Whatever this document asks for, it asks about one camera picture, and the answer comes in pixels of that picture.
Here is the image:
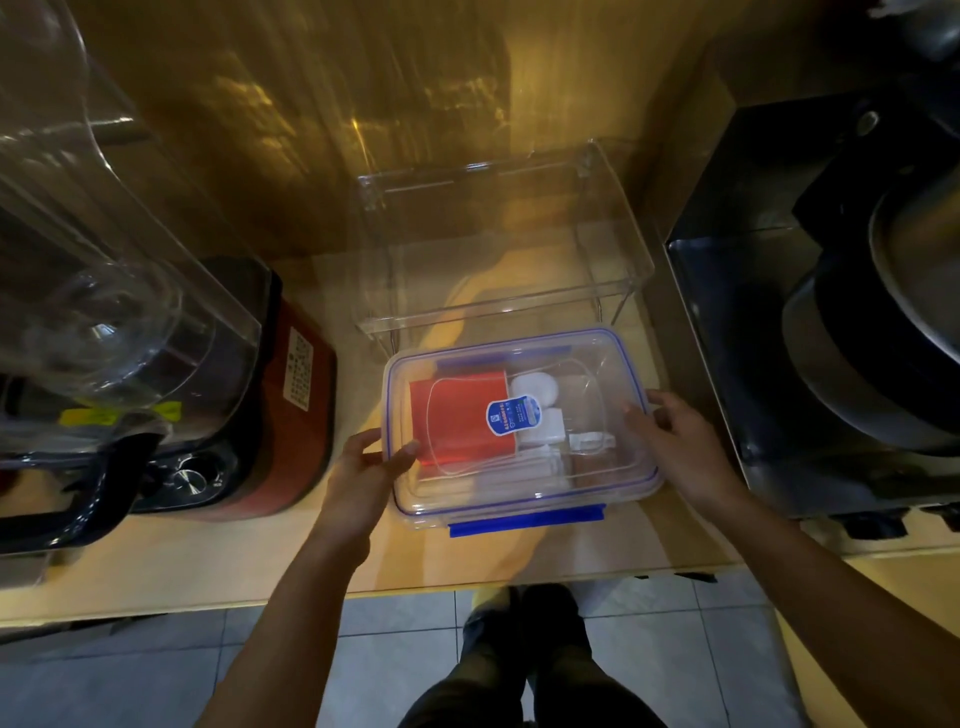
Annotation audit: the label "person's right hand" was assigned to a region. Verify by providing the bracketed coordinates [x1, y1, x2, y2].
[623, 388, 745, 519]

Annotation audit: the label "person's left hand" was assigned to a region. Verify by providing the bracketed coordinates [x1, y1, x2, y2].
[321, 428, 420, 569]

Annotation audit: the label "clear lidded container blue clips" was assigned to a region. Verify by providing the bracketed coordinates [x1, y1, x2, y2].
[381, 327, 666, 540]

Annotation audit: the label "person's left forearm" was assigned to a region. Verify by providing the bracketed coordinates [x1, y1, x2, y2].
[196, 521, 372, 728]

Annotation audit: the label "person's right forearm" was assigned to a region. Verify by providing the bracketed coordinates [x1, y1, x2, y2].
[701, 487, 960, 728]

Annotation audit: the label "red box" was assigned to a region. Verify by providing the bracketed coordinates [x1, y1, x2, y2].
[408, 372, 519, 470]

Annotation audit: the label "white square adapter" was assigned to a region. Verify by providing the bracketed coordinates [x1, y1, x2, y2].
[519, 407, 569, 448]

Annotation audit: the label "white round puck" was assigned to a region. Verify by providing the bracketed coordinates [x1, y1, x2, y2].
[510, 372, 561, 411]

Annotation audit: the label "red black blender base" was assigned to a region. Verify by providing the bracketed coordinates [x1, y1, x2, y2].
[112, 256, 339, 523]

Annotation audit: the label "black gas stove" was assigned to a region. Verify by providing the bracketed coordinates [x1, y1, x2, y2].
[664, 75, 960, 537]

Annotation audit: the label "clear acrylic bin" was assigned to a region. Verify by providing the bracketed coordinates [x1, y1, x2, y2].
[351, 138, 657, 360]

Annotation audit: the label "person's dark trousers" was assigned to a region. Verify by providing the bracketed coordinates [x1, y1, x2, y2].
[397, 583, 669, 728]

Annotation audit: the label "steel cooking pot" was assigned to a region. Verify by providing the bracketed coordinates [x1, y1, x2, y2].
[781, 161, 960, 455]

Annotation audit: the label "clear blender jar black handle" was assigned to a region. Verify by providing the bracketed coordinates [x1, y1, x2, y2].
[0, 0, 264, 556]

